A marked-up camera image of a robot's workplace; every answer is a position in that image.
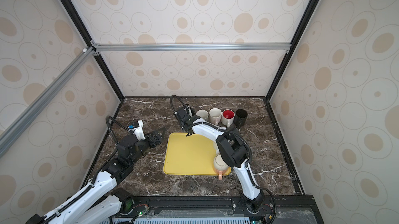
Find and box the white mug red inside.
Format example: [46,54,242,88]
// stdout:
[221,109,235,128]

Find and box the grey mug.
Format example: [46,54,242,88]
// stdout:
[196,109,209,121]

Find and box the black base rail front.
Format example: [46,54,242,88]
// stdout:
[106,196,323,224]

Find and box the peach mug cream base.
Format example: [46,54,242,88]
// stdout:
[213,154,230,180]

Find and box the black corner frame post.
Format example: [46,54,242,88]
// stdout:
[266,0,320,102]
[60,0,125,102]

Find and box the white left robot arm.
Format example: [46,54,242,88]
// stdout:
[27,127,166,224]

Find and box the black corner frame post left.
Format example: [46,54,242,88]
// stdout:
[60,0,125,102]

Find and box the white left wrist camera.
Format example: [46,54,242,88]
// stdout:
[128,120,145,140]

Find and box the yellow plastic tray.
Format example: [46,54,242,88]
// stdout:
[163,133,231,176]

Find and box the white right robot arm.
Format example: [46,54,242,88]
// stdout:
[172,105,276,215]

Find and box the black corner frame post right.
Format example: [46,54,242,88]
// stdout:
[266,0,320,102]

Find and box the black mug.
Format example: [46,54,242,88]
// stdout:
[233,109,248,129]

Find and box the speckled beige mug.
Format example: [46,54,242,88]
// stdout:
[213,142,219,155]

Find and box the horizontal aluminium rail back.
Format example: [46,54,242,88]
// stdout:
[94,42,291,52]

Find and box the diagonal aluminium rail left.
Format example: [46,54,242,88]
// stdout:
[1,46,95,156]

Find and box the pink mug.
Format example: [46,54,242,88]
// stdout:
[209,108,222,125]

